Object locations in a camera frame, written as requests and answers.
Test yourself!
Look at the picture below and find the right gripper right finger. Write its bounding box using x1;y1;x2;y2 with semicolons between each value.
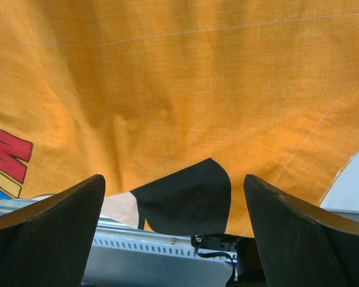
244;174;359;286

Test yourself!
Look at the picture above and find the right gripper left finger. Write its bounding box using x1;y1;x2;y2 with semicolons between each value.
0;175;105;286

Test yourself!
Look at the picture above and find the orange cartoon placemat cloth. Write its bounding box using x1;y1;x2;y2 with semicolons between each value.
0;1;359;237

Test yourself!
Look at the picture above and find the perforated cable duct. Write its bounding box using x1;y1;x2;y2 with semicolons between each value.
92;234;228;262

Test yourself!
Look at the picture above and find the aluminium rail frame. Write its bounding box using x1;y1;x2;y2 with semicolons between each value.
0;197;359;237

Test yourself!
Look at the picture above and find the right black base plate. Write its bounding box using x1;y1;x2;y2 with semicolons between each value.
190;233;258;255

